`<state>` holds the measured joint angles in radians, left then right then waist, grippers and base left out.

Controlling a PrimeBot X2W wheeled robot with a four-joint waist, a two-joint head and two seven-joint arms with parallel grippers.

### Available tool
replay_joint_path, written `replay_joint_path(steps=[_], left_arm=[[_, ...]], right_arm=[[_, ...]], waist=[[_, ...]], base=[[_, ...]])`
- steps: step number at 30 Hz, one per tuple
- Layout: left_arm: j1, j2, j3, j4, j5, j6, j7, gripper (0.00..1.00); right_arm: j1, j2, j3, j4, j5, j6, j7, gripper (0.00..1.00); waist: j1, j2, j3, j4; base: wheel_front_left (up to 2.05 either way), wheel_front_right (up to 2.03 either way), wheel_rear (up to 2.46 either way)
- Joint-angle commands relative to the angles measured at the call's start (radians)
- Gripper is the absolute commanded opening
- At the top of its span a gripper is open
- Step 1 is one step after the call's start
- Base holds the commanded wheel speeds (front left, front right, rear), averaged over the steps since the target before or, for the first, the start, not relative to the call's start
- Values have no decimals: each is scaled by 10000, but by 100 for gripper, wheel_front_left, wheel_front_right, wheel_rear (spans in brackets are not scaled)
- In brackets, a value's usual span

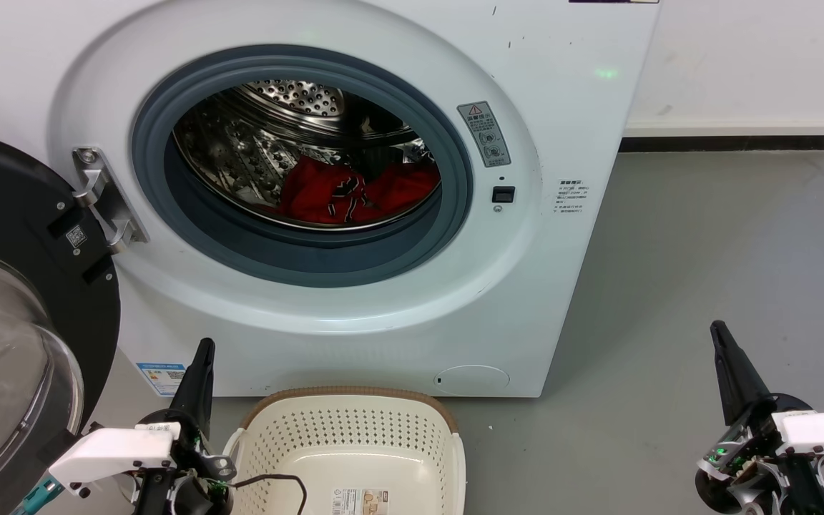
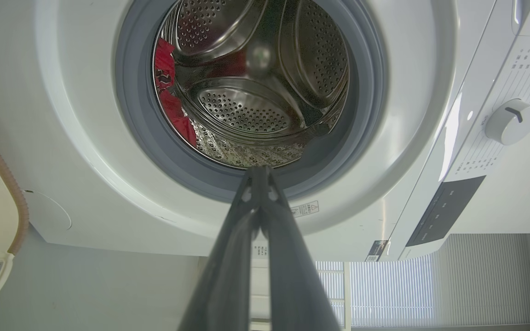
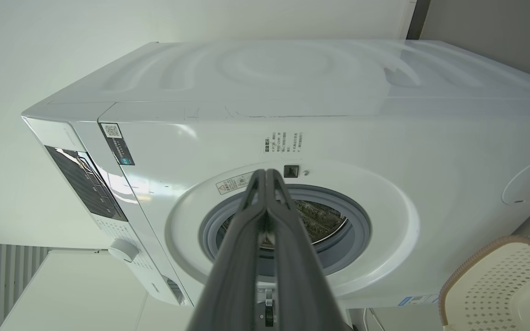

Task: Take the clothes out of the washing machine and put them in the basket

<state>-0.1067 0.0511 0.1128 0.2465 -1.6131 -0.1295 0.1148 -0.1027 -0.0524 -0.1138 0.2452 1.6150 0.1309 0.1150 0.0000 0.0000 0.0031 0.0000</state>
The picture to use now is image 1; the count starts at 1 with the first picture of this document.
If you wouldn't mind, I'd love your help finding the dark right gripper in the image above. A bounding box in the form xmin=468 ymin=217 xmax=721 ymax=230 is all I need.
xmin=695 ymin=321 xmax=824 ymax=515

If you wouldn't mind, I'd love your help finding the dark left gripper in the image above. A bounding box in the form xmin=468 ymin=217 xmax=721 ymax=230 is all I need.
xmin=133 ymin=338 xmax=235 ymax=515

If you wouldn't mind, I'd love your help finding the red garment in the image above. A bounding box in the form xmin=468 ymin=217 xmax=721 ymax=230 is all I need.
xmin=276 ymin=156 xmax=441 ymax=226

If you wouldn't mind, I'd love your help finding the cream perforated laundry basket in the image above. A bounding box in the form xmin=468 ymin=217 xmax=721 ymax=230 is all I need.
xmin=222 ymin=386 xmax=467 ymax=515

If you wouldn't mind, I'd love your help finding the printed product label sticker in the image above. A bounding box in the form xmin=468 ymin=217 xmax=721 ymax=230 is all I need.
xmin=332 ymin=488 xmax=390 ymax=515

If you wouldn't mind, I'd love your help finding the stainless steel washing machine drum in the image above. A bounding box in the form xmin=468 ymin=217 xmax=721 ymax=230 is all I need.
xmin=172 ymin=79 xmax=443 ymax=232

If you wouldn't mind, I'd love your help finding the black washer door with glass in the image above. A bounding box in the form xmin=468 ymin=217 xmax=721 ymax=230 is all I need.
xmin=0 ymin=127 xmax=121 ymax=515

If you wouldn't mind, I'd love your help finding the blue energy label sticker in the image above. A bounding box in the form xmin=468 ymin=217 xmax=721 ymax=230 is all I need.
xmin=136 ymin=362 xmax=187 ymax=398

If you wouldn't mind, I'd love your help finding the grey rubber door gasket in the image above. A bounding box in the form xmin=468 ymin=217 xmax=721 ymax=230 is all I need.
xmin=131 ymin=44 xmax=474 ymax=288

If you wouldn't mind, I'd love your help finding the silver metal door hinge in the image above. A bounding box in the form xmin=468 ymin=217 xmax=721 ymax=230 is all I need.
xmin=72 ymin=147 xmax=149 ymax=255

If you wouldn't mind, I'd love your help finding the white front-load washing machine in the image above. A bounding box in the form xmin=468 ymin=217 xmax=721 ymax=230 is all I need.
xmin=0 ymin=0 xmax=663 ymax=398

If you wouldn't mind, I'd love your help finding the small white text sticker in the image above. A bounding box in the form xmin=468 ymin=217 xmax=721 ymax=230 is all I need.
xmin=555 ymin=179 xmax=587 ymax=215

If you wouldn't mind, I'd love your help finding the round white filter cover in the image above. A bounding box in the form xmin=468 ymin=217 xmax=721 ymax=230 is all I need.
xmin=433 ymin=365 xmax=511 ymax=396

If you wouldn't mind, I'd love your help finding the grey warning label sticker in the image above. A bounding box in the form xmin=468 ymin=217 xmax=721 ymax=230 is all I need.
xmin=457 ymin=101 xmax=511 ymax=169

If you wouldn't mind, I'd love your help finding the thin black cable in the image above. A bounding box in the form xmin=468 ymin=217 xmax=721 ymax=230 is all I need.
xmin=230 ymin=474 xmax=309 ymax=515

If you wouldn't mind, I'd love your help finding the teal cable connector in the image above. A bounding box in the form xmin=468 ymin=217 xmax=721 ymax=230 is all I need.
xmin=10 ymin=478 xmax=64 ymax=515

